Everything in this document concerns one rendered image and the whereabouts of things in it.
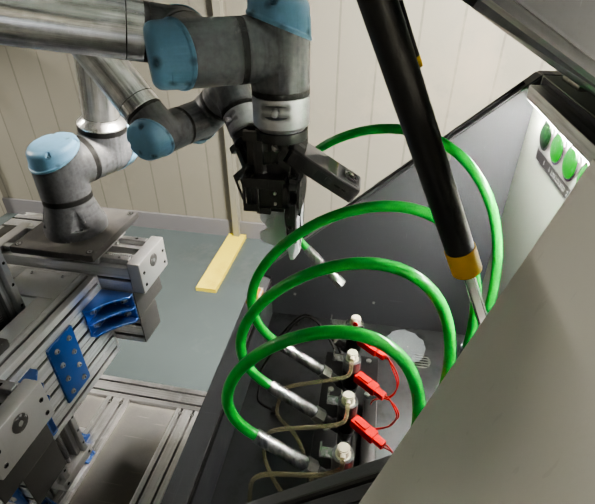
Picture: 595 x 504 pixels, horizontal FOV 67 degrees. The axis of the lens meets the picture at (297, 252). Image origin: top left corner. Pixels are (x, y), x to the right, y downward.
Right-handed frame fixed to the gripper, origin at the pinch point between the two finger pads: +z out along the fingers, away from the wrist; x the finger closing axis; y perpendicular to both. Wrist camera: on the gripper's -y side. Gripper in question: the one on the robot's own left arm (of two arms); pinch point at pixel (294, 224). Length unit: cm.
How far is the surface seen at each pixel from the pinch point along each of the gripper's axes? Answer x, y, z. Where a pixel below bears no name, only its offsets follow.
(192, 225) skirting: -111, 203, -65
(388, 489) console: 33, -31, 29
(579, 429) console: 40, -50, 22
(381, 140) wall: -164, 73, -55
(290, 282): 22.9, -18.5, 11.2
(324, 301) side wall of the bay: -24.1, 24.3, 15.5
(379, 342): 23.4, -27.9, 20.3
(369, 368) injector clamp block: -5.6, 1.5, 29.8
